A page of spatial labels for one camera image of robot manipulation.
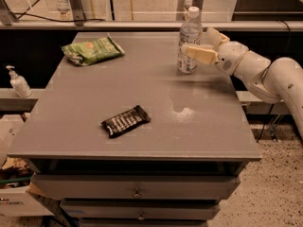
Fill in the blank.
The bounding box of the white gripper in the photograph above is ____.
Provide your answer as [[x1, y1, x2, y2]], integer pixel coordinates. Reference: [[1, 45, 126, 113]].
[[181, 27, 249, 76]]

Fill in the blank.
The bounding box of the clear plastic water bottle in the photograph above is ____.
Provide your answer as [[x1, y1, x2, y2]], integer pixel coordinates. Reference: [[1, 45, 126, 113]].
[[176, 6, 204, 75]]

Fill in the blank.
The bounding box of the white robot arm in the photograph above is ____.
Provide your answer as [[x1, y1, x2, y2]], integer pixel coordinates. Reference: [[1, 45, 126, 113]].
[[181, 27, 303, 138]]

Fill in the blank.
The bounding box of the white pump dispenser bottle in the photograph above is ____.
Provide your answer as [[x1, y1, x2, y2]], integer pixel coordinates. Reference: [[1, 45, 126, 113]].
[[6, 65, 32, 98]]

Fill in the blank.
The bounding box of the black candy bar wrapper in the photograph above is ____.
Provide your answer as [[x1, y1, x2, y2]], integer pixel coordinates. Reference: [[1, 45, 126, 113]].
[[100, 105, 152, 138]]

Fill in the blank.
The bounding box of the grey drawer cabinet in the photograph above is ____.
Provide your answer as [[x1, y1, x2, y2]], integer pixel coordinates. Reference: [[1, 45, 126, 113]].
[[9, 32, 260, 227]]

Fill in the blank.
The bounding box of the green snack bag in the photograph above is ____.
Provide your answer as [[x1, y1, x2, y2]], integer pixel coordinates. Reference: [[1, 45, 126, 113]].
[[62, 36, 125, 66]]

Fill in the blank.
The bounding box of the top grey drawer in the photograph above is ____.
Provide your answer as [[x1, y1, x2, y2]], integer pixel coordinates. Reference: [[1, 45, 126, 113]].
[[31, 175, 240, 200]]

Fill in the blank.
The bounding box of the grey drawer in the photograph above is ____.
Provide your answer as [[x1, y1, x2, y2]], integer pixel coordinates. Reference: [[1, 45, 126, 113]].
[[31, 175, 240, 200], [61, 200, 220, 220]]

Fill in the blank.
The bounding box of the middle grey drawer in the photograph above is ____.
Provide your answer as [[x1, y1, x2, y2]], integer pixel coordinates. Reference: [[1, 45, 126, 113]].
[[61, 200, 220, 220]]

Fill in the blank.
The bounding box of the white storage box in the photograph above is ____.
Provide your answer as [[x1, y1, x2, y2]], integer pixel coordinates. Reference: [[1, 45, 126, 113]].
[[0, 114, 53, 218]]

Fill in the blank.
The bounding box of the metal railing frame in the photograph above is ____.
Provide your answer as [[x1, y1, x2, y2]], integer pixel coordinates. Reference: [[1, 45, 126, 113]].
[[0, 0, 303, 32]]

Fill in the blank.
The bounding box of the black cable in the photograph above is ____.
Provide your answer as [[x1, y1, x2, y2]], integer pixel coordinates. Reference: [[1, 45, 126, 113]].
[[9, 0, 106, 24]]

